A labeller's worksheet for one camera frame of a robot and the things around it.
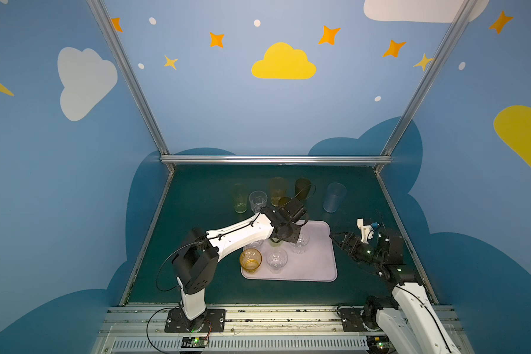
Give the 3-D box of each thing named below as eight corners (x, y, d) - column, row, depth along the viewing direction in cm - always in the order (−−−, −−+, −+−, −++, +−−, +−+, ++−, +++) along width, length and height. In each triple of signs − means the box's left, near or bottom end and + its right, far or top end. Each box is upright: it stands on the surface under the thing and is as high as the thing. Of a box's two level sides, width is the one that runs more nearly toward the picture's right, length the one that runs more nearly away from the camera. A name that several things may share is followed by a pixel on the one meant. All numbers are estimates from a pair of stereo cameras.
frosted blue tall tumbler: (323, 212, 106) (330, 195, 95) (321, 200, 111) (327, 182, 100) (339, 212, 106) (347, 195, 95) (336, 200, 111) (343, 182, 100)
